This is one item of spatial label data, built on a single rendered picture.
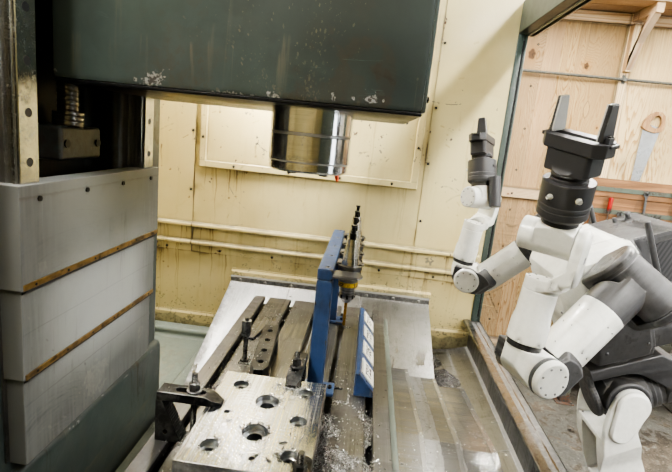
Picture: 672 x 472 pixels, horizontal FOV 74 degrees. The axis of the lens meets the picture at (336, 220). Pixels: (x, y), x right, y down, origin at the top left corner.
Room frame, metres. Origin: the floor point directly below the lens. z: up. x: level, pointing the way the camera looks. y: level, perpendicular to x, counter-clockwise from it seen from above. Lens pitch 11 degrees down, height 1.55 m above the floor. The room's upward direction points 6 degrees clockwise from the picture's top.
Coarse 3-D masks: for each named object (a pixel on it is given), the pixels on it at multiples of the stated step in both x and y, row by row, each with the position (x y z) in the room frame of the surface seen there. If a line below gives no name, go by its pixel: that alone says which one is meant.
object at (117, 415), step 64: (0, 0) 0.71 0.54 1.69; (0, 64) 0.71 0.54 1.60; (0, 128) 0.71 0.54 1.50; (64, 128) 0.88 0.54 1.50; (128, 128) 1.10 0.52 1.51; (0, 320) 0.70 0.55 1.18; (0, 384) 0.70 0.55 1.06; (128, 384) 1.08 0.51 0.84; (0, 448) 0.69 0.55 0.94; (64, 448) 0.83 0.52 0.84; (128, 448) 1.09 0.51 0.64
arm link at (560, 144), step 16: (544, 144) 0.81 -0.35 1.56; (560, 144) 0.78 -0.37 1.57; (576, 144) 0.76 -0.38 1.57; (592, 144) 0.73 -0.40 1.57; (560, 160) 0.79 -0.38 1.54; (576, 160) 0.76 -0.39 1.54; (592, 160) 0.74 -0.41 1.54; (544, 176) 0.82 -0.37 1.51; (560, 176) 0.78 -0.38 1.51; (576, 176) 0.76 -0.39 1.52; (592, 176) 0.76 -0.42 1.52; (544, 192) 0.80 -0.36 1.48; (560, 192) 0.77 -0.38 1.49; (576, 192) 0.76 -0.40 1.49; (592, 192) 0.77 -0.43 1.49; (560, 208) 0.78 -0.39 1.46; (576, 208) 0.77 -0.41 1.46
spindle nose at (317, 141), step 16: (272, 112) 0.88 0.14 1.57; (288, 112) 0.84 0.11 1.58; (304, 112) 0.83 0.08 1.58; (320, 112) 0.83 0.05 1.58; (336, 112) 0.84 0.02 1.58; (272, 128) 0.87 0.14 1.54; (288, 128) 0.83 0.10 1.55; (304, 128) 0.82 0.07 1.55; (320, 128) 0.83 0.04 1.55; (336, 128) 0.84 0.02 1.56; (272, 144) 0.86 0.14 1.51; (288, 144) 0.83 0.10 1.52; (304, 144) 0.82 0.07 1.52; (320, 144) 0.83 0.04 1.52; (336, 144) 0.84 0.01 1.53; (272, 160) 0.86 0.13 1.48; (288, 160) 0.83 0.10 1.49; (304, 160) 0.82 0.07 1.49; (320, 160) 0.83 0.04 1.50; (336, 160) 0.85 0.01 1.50
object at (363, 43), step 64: (64, 0) 0.81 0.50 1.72; (128, 0) 0.80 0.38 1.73; (192, 0) 0.79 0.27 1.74; (256, 0) 0.79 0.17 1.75; (320, 0) 0.78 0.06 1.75; (384, 0) 0.77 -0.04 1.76; (64, 64) 0.81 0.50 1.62; (128, 64) 0.80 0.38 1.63; (192, 64) 0.79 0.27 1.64; (256, 64) 0.79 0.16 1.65; (320, 64) 0.78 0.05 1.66; (384, 64) 0.77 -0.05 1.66
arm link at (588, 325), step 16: (576, 304) 0.88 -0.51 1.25; (592, 304) 0.85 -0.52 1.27; (560, 320) 0.87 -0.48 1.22; (576, 320) 0.84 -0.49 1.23; (592, 320) 0.83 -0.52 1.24; (608, 320) 0.83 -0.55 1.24; (560, 336) 0.83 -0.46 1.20; (576, 336) 0.82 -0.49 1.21; (592, 336) 0.82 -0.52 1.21; (608, 336) 0.83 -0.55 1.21; (560, 352) 0.81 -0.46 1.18; (576, 352) 0.81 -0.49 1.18; (592, 352) 0.82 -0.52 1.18; (544, 368) 0.77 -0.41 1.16; (560, 368) 0.77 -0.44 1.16; (576, 368) 0.80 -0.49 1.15; (528, 384) 0.78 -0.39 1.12; (544, 384) 0.77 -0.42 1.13; (560, 384) 0.78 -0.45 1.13
